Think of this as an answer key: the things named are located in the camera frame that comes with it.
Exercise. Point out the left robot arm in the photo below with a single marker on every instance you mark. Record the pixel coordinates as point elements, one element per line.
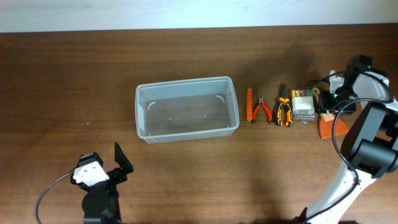
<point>101,203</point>

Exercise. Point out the wooden handled orange scraper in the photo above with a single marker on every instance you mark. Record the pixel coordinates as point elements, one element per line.
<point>326,119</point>

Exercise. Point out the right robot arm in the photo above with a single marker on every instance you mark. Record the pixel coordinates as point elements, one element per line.
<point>369,149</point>

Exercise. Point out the orange perforated plastic bar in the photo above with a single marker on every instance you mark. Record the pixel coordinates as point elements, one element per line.
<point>249,113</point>

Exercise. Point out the clear plastic storage container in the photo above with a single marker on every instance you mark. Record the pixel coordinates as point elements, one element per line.
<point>184,110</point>

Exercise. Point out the orange black long-nose pliers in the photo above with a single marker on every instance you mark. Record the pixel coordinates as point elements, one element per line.
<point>283,108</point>

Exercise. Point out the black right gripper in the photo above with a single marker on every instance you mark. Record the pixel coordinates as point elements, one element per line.
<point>324,104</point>

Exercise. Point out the clear screwdriver bit case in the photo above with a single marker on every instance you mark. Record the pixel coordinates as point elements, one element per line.
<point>302,105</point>

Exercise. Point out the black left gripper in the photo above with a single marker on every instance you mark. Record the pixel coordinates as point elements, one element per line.
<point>118,174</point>

